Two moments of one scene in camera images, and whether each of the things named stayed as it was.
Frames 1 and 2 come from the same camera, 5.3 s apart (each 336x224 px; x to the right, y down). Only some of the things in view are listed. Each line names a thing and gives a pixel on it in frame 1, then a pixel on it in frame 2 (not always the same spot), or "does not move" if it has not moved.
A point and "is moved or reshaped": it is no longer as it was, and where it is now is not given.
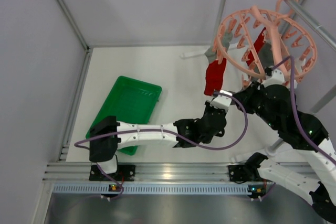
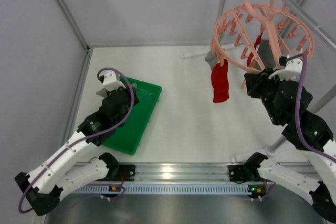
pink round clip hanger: (265, 43) is moved or reshaped
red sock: (214, 76) is moved or reshaped
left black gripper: (212, 111) -> (115, 94)
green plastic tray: (130, 100) does not move
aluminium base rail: (75, 172) does not move
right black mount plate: (238, 173) does not move
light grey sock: (222, 42) is moved or reshaped
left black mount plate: (124, 173) does not move
